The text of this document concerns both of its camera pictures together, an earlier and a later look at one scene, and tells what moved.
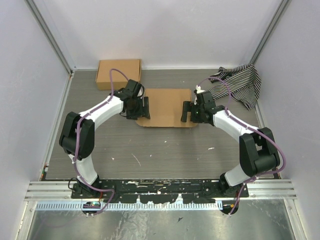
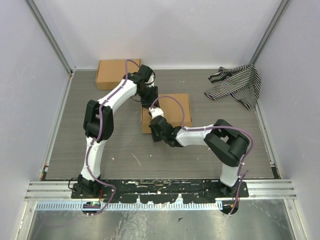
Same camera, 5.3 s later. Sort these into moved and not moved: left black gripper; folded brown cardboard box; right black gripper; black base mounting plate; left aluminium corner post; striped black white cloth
Moved: right black gripper; left black gripper
Not moved: black base mounting plate; striped black white cloth; folded brown cardboard box; left aluminium corner post
